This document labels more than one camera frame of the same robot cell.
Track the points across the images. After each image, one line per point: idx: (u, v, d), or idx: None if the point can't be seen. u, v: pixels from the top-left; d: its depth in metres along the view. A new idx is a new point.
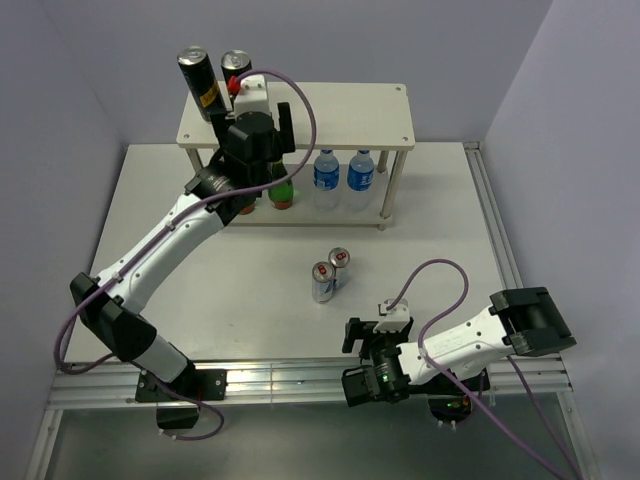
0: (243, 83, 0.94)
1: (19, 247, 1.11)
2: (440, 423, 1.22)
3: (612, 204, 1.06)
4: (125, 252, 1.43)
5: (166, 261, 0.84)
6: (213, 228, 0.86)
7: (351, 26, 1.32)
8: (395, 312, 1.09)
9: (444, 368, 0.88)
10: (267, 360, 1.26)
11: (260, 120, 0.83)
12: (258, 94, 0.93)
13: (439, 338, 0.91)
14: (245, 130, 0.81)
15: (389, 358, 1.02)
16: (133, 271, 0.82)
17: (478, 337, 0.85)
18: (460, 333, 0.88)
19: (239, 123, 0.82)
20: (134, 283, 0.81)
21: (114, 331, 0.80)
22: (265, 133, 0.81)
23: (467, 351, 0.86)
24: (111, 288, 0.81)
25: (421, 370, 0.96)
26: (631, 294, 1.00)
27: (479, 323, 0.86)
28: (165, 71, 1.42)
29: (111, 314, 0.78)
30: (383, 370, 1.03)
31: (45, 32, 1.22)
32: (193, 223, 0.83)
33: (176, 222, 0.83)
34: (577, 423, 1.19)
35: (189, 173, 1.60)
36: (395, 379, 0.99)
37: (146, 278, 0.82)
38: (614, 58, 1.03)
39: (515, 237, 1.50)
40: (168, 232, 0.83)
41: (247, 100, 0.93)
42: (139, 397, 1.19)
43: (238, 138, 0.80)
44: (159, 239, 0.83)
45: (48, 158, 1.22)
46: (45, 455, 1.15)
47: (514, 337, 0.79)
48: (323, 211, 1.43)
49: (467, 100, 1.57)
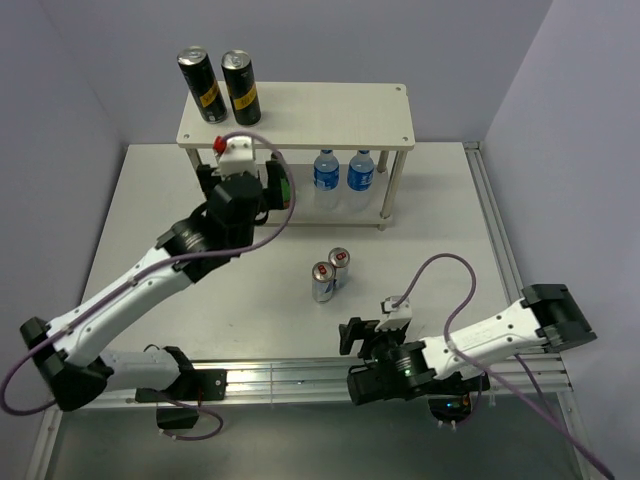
0: (229, 141, 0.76)
1: (19, 247, 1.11)
2: (440, 423, 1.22)
3: (611, 204, 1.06)
4: (125, 252, 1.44)
5: (122, 317, 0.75)
6: (180, 287, 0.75)
7: (351, 26, 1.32)
8: (399, 309, 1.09)
9: (474, 362, 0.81)
10: (267, 360, 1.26)
11: (249, 180, 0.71)
12: (245, 152, 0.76)
13: (465, 330, 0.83)
14: (231, 191, 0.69)
15: (411, 351, 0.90)
16: (84, 325, 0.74)
17: (511, 329, 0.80)
18: (490, 326, 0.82)
19: (225, 180, 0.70)
20: (81, 339, 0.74)
21: (53, 387, 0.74)
22: (253, 197, 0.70)
23: (500, 344, 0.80)
24: (59, 341, 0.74)
25: (447, 365, 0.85)
26: (631, 293, 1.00)
27: (511, 315, 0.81)
28: (166, 72, 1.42)
29: (49, 372, 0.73)
30: (404, 364, 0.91)
31: (45, 33, 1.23)
32: (157, 281, 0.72)
33: (139, 278, 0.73)
34: (577, 423, 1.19)
35: (189, 173, 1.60)
36: (418, 374, 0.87)
37: (97, 335, 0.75)
38: (614, 58, 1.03)
39: (515, 237, 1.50)
40: (130, 287, 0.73)
41: (234, 161, 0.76)
42: (139, 397, 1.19)
43: (223, 199, 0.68)
44: (118, 293, 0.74)
45: (48, 158, 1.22)
46: (45, 455, 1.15)
47: (550, 329, 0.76)
48: (322, 211, 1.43)
49: (466, 100, 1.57)
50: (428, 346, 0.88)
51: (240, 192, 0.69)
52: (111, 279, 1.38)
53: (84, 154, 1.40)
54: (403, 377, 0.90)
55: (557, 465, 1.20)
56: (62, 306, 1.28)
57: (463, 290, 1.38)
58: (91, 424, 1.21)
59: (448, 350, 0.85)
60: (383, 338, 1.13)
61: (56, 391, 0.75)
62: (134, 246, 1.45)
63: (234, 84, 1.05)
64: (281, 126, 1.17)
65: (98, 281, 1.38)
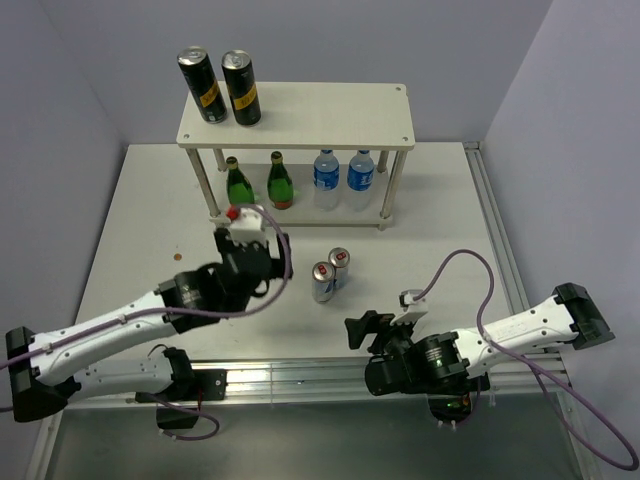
0: (242, 211, 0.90)
1: (18, 247, 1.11)
2: (440, 423, 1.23)
3: (611, 204, 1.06)
4: (125, 253, 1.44)
5: (100, 350, 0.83)
6: (161, 333, 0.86)
7: (351, 26, 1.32)
8: (419, 303, 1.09)
9: (515, 353, 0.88)
10: (267, 360, 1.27)
11: (258, 259, 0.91)
12: (254, 225, 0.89)
13: (501, 324, 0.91)
14: (240, 263, 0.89)
15: (443, 344, 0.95)
16: (62, 350, 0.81)
17: (544, 324, 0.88)
18: (525, 321, 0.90)
19: (240, 254, 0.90)
20: (57, 363, 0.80)
21: (17, 400, 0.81)
22: (257, 274, 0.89)
23: (534, 337, 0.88)
24: (37, 358, 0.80)
25: (482, 355, 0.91)
26: (631, 294, 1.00)
27: (544, 310, 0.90)
28: (165, 72, 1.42)
29: (18, 387, 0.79)
30: (433, 356, 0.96)
31: (45, 33, 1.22)
32: (144, 325, 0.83)
33: (128, 319, 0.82)
34: (577, 423, 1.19)
35: (189, 173, 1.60)
36: (451, 365, 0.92)
37: (72, 361, 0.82)
38: (614, 58, 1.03)
39: (515, 238, 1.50)
40: (118, 325, 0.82)
41: (242, 232, 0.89)
42: (138, 397, 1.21)
43: (233, 266, 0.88)
44: (106, 327, 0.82)
45: (48, 158, 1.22)
46: (45, 454, 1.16)
47: (584, 325, 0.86)
48: (323, 211, 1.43)
49: (466, 100, 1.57)
50: (461, 338, 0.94)
51: (247, 265, 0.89)
52: (111, 279, 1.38)
53: (83, 154, 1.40)
54: (432, 368, 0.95)
55: (556, 465, 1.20)
56: (62, 307, 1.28)
57: (463, 290, 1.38)
58: (91, 424, 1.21)
59: (482, 341, 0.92)
60: (397, 331, 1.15)
61: (18, 403, 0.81)
62: (134, 246, 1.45)
63: (234, 84, 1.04)
64: (281, 126, 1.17)
65: (98, 281, 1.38)
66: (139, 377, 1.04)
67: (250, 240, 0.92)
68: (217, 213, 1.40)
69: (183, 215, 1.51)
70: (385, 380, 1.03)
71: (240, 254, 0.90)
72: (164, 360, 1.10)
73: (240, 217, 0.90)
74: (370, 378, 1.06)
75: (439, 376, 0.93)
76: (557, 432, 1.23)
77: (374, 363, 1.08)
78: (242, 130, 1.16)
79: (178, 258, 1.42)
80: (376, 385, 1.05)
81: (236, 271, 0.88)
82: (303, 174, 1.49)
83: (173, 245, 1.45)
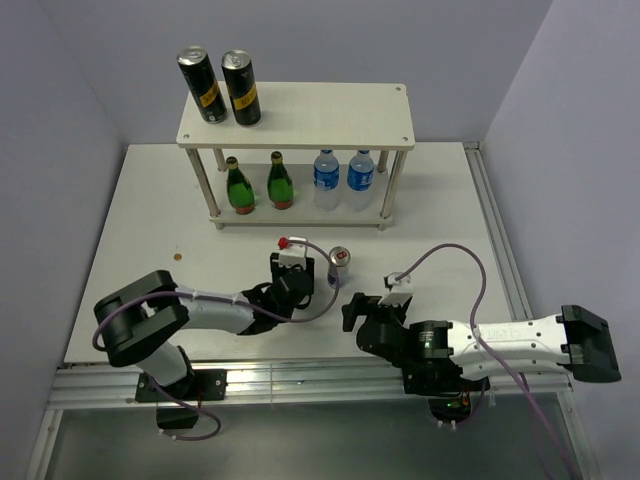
0: (290, 240, 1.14)
1: (18, 246, 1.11)
2: (440, 423, 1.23)
3: (611, 203, 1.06)
4: (124, 252, 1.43)
5: (214, 316, 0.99)
6: (236, 324, 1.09)
7: (351, 25, 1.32)
8: (404, 284, 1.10)
9: (496, 354, 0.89)
10: (267, 360, 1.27)
11: (304, 280, 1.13)
12: (299, 252, 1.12)
13: (498, 325, 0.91)
14: (290, 283, 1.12)
15: (434, 328, 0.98)
16: (200, 303, 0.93)
17: (537, 338, 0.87)
18: (520, 330, 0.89)
19: (288, 276, 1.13)
20: (195, 311, 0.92)
21: (155, 332, 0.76)
22: (302, 291, 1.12)
23: (523, 348, 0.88)
24: (184, 299, 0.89)
25: (466, 349, 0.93)
26: (629, 293, 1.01)
27: (543, 325, 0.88)
28: (166, 72, 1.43)
29: (170, 316, 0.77)
30: (424, 337, 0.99)
31: (44, 33, 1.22)
32: (242, 313, 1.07)
33: (238, 302, 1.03)
34: (578, 423, 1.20)
35: (189, 173, 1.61)
36: (437, 349, 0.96)
37: (201, 314, 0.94)
38: (613, 59, 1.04)
39: (515, 237, 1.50)
40: (230, 303, 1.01)
41: (288, 257, 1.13)
42: (139, 397, 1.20)
43: (284, 284, 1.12)
44: (222, 300, 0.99)
45: (48, 158, 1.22)
46: (45, 455, 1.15)
47: (576, 349, 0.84)
48: (323, 210, 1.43)
49: (466, 100, 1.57)
50: (454, 330, 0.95)
51: (295, 284, 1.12)
52: (112, 279, 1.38)
53: (84, 155, 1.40)
54: (421, 349, 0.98)
55: (557, 465, 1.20)
56: (62, 307, 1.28)
57: (462, 290, 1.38)
58: (91, 424, 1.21)
59: (471, 337, 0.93)
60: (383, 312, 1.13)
61: (151, 336, 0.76)
62: (134, 246, 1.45)
63: (234, 84, 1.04)
64: (281, 126, 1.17)
65: (98, 281, 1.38)
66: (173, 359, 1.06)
67: (295, 263, 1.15)
68: (217, 213, 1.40)
69: (184, 215, 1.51)
70: (373, 343, 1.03)
71: (289, 276, 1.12)
72: (180, 354, 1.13)
73: (289, 247, 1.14)
74: (365, 336, 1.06)
75: (428, 356, 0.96)
76: (557, 433, 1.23)
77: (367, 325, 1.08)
78: (242, 130, 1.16)
79: (178, 258, 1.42)
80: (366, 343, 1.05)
81: (286, 289, 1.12)
82: (303, 174, 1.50)
83: (173, 245, 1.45)
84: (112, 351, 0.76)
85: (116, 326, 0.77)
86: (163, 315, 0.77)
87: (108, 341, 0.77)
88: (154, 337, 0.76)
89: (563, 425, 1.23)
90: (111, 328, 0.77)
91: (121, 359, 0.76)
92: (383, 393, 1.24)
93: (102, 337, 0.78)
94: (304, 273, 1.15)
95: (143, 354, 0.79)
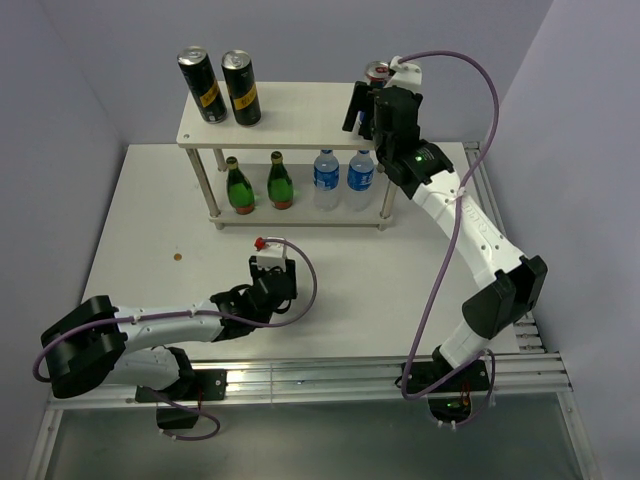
0: (267, 242, 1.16)
1: (19, 246, 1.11)
2: (440, 423, 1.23)
3: (612, 203, 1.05)
4: (124, 251, 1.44)
5: (169, 334, 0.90)
6: (201, 334, 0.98)
7: (351, 26, 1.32)
8: (408, 70, 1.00)
9: (459, 218, 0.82)
10: (267, 360, 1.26)
11: (281, 283, 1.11)
12: (277, 253, 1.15)
13: (480, 212, 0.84)
14: (269, 284, 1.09)
15: (438, 158, 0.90)
16: (145, 325, 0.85)
17: (491, 247, 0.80)
18: (489, 230, 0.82)
19: (266, 278, 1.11)
20: (139, 335, 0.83)
21: (95, 361, 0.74)
22: (280, 293, 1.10)
23: (475, 239, 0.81)
24: (123, 325, 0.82)
25: (429, 194, 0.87)
26: (629, 294, 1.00)
27: (504, 247, 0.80)
28: (167, 72, 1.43)
29: (105, 346, 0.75)
30: (422, 154, 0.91)
31: (45, 34, 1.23)
32: (206, 323, 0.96)
33: (198, 313, 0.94)
34: (578, 423, 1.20)
35: (189, 173, 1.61)
36: (421, 168, 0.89)
37: (148, 337, 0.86)
38: (614, 58, 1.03)
39: (515, 237, 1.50)
40: (189, 317, 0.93)
41: (267, 257, 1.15)
42: (139, 397, 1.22)
43: (263, 286, 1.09)
44: (178, 316, 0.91)
45: (49, 159, 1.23)
46: (45, 455, 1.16)
47: (506, 281, 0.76)
48: (322, 210, 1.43)
49: (466, 100, 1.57)
50: (450, 176, 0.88)
51: (274, 286, 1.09)
52: (111, 278, 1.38)
53: (84, 155, 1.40)
54: (412, 155, 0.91)
55: (557, 465, 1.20)
56: (62, 307, 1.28)
57: (460, 290, 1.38)
58: (91, 424, 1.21)
59: (453, 194, 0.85)
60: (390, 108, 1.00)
61: (88, 368, 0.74)
62: (135, 246, 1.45)
63: (234, 84, 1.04)
64: (281, 126, 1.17)
65: (98, 280, 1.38)
66: (154, 369, 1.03)
67: (274, 264, 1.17)
68: (217, 213, 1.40)
69: (183, 215, 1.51)
70: (384, 102, 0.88)
71: (268, 278, 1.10)
72: (172, 357, 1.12)
73: (266, 247, 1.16)
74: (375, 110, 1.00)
75: (413, 168, 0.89)
76: (556, 431, 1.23)
77: (386, 87, 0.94)
78: (242, 130, 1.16)
79: (178, 258, 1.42)
80: (378, 100, 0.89)
81: (264, 291, 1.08)
82: (303, 175, 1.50)
83: (173, 246, 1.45)
84: (55, 382, 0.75)
85: (60, 357, 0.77)
86: (101, 344, 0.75)
87: (53, 373, 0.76)
88: (94, 367, 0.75)
89: (563, 425, 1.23)
90: (55, 359, 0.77)
91: (69, 387, 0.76)
92: (382, 393, 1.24)
93: (47, 367, 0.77)
94: (285, 276, 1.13)
95: (90, 381, 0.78)
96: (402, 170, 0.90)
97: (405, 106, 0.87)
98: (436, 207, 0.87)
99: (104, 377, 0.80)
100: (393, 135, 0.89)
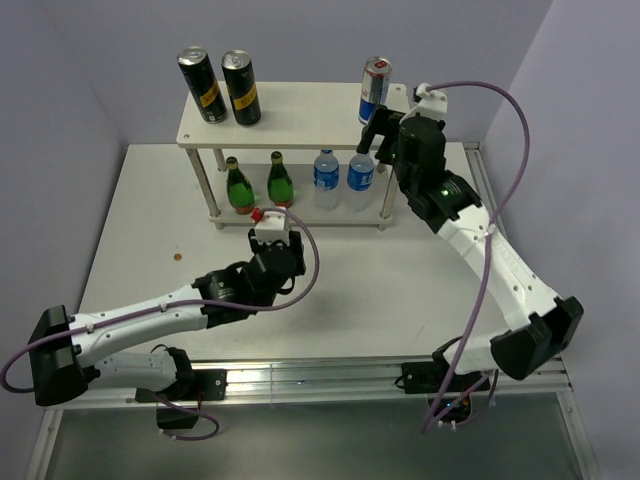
0: (264, 212, 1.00)
1: (18, 246, 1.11)
2: (441, 423, 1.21)
3: (611, 202, 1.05)
4: (124, 251, 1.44)
5: (137, 335, 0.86)
6: (191, 325, 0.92)
7: (351, 26, 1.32)
8: (432, 97, 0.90)
9: (489, 258, 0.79)
10: (267, 360, 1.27)
11: (281, 260, 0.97)
12: (275, 227, 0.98)
13: (511, 250, 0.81)
14: (267, 261, 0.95)
15: (465, 193, 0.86)
16: (104, 331, 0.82)
17: (523, 288, 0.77)
18: (520, 270, 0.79)
19: (265, 254, 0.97)
20: (97, 343, 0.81)
21: (51, 377, 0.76)
22: (280, 272, 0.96)
23: (507, 280, 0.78)
24: (78, 336, 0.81)
25: (458, 228, 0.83)
26: (630, 294, 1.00)
27: (537, 287, 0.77)
28: (167, 72, 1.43)
29: (58, 363, 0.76)
30: (448, 187, 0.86)
31: (44, 34, 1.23)
32: (182, 316, 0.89)
33: (170, 306, 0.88)
34: (578, 423, 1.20)
35: (189, 172, 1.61)
36: (449, 203, 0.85)
37: (110, 343, 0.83)
38: (614, 58, 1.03)
39: (515, 236, 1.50)
40: (161, 313, 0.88)
41: (266, 231, 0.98)
42: (139, 397, 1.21)
43: (260, 264, 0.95)
44: (149, 313, 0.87)
45: (49, 159, 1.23)
46: (45, 455, 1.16)
47: (541, 326, 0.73)
48: (322, 210, 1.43)
49: (466, 100, 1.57)
50: (478, 211, 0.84)
51: (273, 264, 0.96)
52: (110, 278, 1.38)
53: (84, 155, 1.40)
54: (438, 190, 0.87)
55: (557, 464, 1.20)
56: None
57: (460, 290, 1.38)
58: (90, 424, 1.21)
59: (483, 229, 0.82)
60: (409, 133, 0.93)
61: (48, 384, 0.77)
62: (134, 246, 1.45)
63: (234, 84, 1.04)
64: (281, 126, 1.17)
65: (98, 280, 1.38)
66: (149, 372, 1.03)
67: (275, 239, 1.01)
68: (217, 212, 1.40)
69: (183, 215, 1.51)
70: (411, 135, 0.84)
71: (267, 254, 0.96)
72: (169, 359, 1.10)
73: (263, 218, 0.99)
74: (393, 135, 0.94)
75: (440, 204, 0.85)
76: (556, 431, 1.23)
77: (410, 116, 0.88)
78: (242, 130, 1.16)
79: (178, 258, 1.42)
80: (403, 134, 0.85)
81: (261, 269, 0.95)
82: (302, 175, 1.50)
83: (173, 246, 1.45)
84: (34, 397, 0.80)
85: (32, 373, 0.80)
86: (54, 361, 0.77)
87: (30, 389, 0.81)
88: (54, 382, 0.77)
89: (563, 425, 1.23)
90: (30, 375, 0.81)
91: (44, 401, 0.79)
92: (382, 393, 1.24)
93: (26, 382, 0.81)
94: (286, 252, 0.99)
95: (64, 392, 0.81)
96: (427, 204, 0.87)
97: (434, 140, 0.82)
98: (463, 244, 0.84)
99: (79, 388, 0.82)
100: (419, 170, 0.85)
